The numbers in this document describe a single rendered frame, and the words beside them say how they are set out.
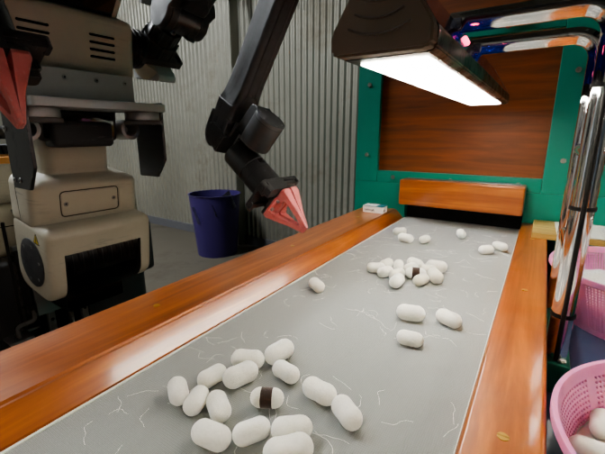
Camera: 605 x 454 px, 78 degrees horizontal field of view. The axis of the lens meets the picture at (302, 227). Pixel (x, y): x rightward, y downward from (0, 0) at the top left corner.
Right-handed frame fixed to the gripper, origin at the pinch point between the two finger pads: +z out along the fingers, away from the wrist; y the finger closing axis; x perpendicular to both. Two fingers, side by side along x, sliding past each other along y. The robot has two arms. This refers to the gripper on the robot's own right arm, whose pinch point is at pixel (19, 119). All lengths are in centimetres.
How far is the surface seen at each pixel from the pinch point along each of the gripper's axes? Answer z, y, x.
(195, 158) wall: -87, 224, 226
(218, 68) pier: -133, 215, 151
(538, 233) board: 42, 73, -33
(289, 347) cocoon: 34.5, 11.2, -14.9
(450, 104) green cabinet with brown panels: 6, 89, -24
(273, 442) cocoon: 37.2, -0.2, -21.4
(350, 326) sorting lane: 36.9, 21.7, -16.0
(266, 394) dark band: 35.8, 4.1, -17.4
